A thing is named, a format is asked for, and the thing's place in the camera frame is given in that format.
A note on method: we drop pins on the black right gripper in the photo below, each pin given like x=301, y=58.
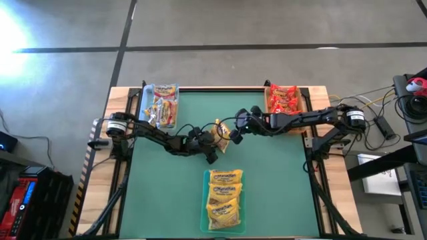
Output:
x=258, y=122

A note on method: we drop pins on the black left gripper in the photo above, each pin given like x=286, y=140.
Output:
x=197, y=145

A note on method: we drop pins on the yellow Maruchan noodle packet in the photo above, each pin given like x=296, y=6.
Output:
x=224, y=193
x=223, y=215
x=226, y=176
x=223, y=133

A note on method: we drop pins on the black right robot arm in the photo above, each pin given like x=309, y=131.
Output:
x=310, y=119

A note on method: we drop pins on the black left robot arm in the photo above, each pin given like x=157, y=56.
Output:
x=153, y=135

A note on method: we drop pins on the green plastic bin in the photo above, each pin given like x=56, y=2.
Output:
x=203, y=200

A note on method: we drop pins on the tan wooden bin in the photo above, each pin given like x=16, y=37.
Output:
x=302, y=96

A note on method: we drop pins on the green table mat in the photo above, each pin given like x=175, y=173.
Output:
x=267, y=183

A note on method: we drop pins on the light blue plastic bin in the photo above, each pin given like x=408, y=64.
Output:
x=146, y=100

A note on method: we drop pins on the black power adapter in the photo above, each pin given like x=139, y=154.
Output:
x=384, y=126

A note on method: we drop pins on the white paper sheet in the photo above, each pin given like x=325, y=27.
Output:
x=380, y=176

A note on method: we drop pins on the yellow black hazard strip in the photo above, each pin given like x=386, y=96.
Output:
x=77, y=206

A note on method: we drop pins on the black crate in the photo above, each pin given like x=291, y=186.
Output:
x=53, y=200

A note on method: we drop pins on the red white object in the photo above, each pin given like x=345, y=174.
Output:
x=415, y=86

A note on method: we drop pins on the black desk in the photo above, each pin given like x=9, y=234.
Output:
x=417, y=156

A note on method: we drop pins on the black keyboard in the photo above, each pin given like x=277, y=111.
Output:
x=420, y=188

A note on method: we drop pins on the small black device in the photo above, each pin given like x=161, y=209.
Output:
x=6, y=142

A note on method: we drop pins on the red device with screen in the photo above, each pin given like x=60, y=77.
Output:
x=13, y=206

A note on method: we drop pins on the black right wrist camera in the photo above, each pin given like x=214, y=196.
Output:
x=241, y=117

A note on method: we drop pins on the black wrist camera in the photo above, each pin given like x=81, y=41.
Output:
x=241, y=117
x=197, y=133

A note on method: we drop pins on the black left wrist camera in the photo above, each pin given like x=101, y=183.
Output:
x=197, y=133

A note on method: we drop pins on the black metal table frame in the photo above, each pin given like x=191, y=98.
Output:
x=217, y=89

